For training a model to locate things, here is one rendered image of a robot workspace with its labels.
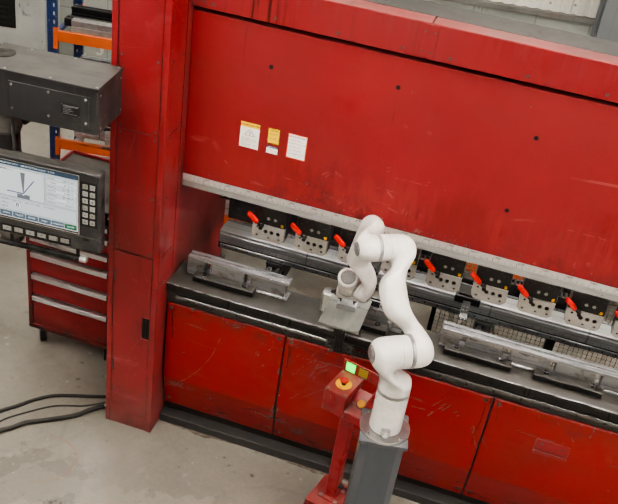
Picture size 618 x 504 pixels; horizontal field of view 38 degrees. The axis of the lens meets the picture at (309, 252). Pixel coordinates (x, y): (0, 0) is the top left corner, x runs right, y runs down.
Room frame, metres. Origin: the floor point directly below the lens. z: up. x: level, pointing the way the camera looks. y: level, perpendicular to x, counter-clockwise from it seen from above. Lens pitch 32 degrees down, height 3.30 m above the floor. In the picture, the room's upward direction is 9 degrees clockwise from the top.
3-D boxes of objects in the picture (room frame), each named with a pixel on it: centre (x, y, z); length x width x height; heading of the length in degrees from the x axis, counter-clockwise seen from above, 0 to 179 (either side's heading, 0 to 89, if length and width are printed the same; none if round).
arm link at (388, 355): (2.50, -0.35, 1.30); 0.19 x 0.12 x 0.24; 110
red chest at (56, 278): (4.01, 1.16, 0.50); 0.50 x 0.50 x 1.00; 78
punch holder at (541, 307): (3.20, -0.99, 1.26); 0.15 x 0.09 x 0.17; 78
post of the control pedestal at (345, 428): (2.98, -0.28, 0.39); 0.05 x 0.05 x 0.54; 64
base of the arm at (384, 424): (2.52, -0.38, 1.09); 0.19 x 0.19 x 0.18
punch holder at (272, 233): (3.45, 0.19, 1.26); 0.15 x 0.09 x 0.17; 78
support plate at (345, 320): (3.22, -0.20, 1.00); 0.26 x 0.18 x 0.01; 168
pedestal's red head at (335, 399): (2.98, -0.28, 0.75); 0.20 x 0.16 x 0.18; 64
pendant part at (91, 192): (3.08, 1.05, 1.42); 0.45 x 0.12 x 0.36; 83
